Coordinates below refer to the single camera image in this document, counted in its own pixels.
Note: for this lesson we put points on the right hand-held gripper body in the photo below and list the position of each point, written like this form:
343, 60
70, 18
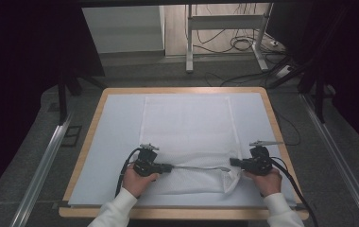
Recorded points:
258, 162

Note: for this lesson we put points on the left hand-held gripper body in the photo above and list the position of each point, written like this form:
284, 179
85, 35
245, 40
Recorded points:
146, 162

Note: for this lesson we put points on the white mesh laundry bag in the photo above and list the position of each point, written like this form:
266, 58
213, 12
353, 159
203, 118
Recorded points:
187, 126

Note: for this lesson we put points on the person's left hand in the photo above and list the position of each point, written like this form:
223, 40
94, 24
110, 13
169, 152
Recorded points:
136, 184

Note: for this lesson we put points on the person's right hand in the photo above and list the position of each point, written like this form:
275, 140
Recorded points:
267, 184

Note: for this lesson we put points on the wooden framed work board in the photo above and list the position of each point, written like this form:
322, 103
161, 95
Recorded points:
117, 126

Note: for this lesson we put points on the black metal stand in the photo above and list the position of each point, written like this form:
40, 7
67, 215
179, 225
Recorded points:
319, 101
62, 101

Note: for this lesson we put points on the white power strip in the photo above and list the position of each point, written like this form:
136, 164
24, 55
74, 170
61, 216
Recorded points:
284, 71

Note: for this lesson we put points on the white board panel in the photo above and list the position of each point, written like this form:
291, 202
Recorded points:
122, 30

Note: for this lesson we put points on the dark curtain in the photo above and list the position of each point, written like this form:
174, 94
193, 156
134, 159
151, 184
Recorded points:
357, 63
20, 78

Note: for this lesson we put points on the aluminium floor rail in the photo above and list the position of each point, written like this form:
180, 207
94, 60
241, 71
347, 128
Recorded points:
39, 176
341, 164

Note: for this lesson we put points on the white metal desk frame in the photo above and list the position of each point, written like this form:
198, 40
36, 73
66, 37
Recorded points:
228, 22

